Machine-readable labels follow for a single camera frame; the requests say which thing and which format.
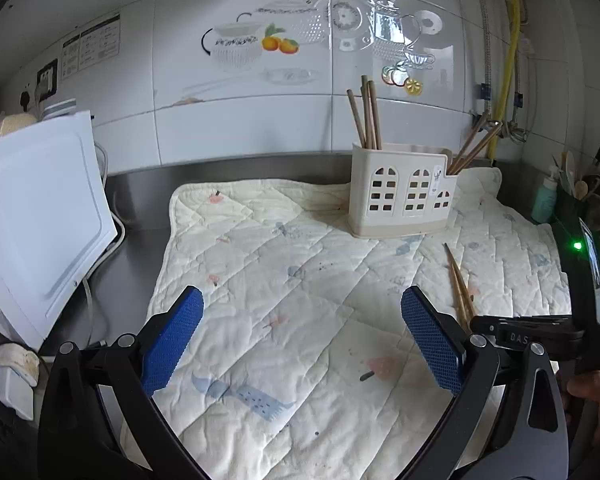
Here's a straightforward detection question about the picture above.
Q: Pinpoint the wooden chopstick long diagonal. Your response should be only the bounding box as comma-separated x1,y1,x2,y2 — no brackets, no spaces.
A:
367,80,382,151

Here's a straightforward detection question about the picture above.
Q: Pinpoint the teal soap bottle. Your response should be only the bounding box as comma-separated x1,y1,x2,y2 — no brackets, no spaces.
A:
531,166,559,223

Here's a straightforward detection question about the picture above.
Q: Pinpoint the white quilted mat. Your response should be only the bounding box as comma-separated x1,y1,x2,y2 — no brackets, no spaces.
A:
148,168,570,479

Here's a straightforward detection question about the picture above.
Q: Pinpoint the wooden spoon in rack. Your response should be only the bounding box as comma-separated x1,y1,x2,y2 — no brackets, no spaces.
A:
573,180,588,200

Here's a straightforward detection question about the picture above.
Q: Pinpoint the white charger plug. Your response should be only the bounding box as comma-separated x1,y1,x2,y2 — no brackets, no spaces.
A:
0,341,41,422

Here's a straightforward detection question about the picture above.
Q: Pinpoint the beige utensil holder caddy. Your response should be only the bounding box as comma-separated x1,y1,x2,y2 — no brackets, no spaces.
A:
348,143,457,238

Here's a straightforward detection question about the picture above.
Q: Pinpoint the yellow gas hose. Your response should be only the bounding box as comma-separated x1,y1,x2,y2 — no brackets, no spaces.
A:
486,0,522,164

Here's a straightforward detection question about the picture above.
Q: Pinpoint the black wall socket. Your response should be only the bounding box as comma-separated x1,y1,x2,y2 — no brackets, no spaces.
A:
35,58,58,102

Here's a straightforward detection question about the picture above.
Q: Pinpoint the white wall label sticker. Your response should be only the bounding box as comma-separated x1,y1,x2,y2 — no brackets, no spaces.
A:
60,13,121,79

